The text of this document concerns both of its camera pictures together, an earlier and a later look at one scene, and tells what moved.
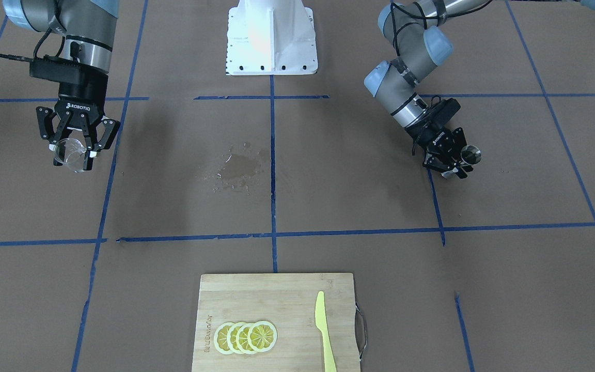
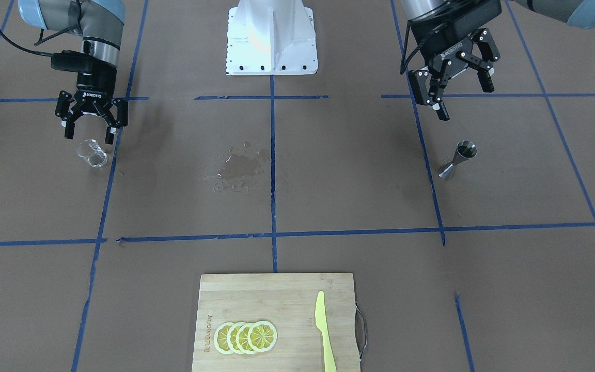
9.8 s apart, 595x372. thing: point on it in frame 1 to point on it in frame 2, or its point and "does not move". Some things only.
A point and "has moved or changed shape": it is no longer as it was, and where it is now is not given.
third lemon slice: [242, 340] does not move
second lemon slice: [231, 338] does not move
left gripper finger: [435, 165] to [418, 78]
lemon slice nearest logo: [220, 337] does not move
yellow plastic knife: [321, 323] does not move
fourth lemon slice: [262, 336] does not move
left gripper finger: [459, 141] to [483, 39]
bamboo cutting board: [288, 301] does not move
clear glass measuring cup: [70, 152] has moved or changed shape
